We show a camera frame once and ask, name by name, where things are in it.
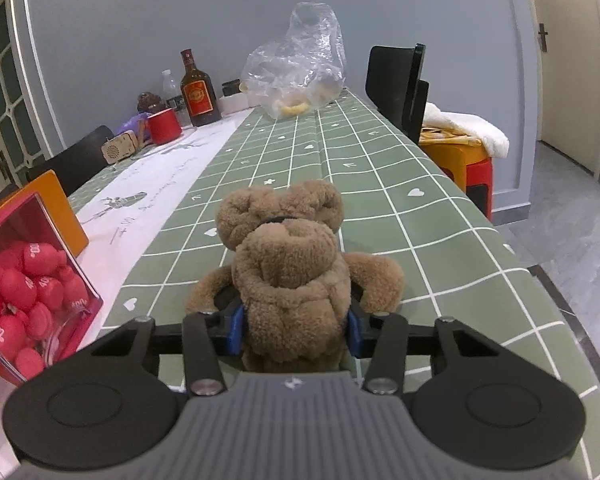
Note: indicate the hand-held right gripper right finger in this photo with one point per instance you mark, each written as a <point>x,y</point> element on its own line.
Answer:
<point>356,335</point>

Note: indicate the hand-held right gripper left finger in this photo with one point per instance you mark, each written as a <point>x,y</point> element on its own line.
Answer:
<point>236,330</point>

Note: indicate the brown teddy bear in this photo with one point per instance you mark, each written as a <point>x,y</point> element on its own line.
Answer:
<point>290,270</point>

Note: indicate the green checkered tablecloth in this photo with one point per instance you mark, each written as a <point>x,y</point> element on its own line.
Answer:
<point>380,210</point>

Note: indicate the black plastic stool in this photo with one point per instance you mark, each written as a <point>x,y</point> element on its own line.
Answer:
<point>480,200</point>

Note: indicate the orange plastic stool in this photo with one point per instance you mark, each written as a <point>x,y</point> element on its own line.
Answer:
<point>445,160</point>

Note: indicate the orange cardboard box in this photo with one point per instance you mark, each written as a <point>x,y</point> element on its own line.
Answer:
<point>62,210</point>

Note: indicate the red mug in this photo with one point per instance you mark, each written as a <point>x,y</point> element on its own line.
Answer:
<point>164,127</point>

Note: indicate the small wooden speaker box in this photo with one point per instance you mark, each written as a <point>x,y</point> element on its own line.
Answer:
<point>120,147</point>

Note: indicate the pile of pink round pouches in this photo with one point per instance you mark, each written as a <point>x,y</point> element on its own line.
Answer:
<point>15,285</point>

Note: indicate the white box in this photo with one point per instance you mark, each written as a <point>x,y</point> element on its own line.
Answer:
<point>232,104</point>

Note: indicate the purple toy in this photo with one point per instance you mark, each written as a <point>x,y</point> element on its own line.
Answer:
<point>135,124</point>

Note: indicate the yellow pastry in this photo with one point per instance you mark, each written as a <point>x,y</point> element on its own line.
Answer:
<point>295,108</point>

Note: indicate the black chair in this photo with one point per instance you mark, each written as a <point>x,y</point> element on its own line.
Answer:
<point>75,160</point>
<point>390,80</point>

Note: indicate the white towel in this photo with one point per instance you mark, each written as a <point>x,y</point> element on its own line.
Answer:
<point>475,132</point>

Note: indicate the brown liquor bottle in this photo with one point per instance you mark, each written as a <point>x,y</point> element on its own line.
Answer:
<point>199,95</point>

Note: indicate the black jar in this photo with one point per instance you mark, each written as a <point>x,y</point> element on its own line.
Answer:
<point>230,88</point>

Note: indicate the tape roll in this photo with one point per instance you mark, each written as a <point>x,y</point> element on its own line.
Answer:
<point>245,85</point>

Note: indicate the clear water bottle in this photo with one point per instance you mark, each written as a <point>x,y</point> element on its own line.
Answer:
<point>170,90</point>

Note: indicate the red box with clear side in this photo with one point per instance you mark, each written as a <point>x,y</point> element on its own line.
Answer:
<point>5,220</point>

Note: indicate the clear plastic bag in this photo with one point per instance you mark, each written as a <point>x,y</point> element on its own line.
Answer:
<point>300,55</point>

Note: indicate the glass-paned door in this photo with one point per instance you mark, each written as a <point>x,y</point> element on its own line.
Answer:
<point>5,85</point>

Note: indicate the cream door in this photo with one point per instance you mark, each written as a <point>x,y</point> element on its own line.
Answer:
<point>570,60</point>

